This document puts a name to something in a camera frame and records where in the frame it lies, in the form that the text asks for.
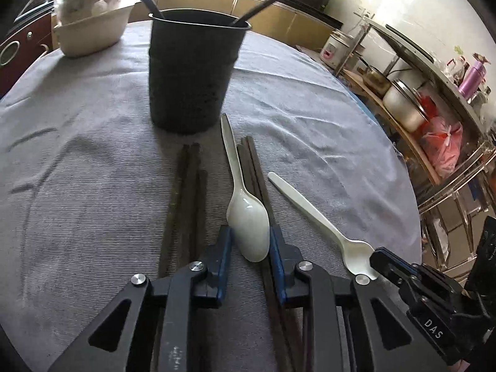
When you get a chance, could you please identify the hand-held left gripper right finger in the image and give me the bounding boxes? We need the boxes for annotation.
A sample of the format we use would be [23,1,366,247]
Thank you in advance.
[268,225,446,372]

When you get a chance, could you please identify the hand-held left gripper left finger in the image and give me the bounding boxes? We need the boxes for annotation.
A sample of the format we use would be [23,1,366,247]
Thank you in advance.
[48,225,234,372]

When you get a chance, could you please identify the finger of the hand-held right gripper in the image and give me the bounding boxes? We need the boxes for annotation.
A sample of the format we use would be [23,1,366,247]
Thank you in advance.
[369,247,425,293]

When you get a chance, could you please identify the white plastic spoon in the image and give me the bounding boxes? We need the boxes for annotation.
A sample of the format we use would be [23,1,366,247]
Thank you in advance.
[220,113,271,263]
[267,171,378,281]

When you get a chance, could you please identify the black utensil holder cup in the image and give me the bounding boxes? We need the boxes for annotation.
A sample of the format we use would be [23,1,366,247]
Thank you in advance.
[148,9,252,135]

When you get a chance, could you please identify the pink plastic bag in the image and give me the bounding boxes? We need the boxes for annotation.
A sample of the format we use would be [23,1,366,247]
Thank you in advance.
[420,118,463,177]

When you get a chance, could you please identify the white pot with lid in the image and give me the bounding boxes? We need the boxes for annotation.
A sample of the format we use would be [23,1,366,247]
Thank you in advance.
[383,79,429,132]

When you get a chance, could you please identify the red plastic bag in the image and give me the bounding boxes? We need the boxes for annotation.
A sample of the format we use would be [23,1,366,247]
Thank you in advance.
[419,95,439,122]

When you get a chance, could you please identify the grey tablecloth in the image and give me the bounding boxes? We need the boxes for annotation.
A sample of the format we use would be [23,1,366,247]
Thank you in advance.
[0,19,423,372]

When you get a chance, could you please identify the small metal pot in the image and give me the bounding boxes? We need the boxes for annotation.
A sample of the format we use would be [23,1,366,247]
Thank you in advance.
[358,66,392,97]

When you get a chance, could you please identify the purple bottle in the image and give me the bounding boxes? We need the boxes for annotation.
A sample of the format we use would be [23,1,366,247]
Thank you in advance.
[459,60,489,97]

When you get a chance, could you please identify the white rice cooker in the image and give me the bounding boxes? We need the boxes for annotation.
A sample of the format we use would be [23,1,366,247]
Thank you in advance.
[321,30,355,71]

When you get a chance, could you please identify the metal shelf rack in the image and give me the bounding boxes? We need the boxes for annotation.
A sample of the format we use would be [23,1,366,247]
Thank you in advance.
[335,15,496,276]

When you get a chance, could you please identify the yellow kitchen cabinets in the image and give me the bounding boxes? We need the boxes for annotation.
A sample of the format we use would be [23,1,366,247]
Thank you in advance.
[128,0,343,53]

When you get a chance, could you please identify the dark red appliance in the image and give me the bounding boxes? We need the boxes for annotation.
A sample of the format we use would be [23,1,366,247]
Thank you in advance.
[0,11,53,97]

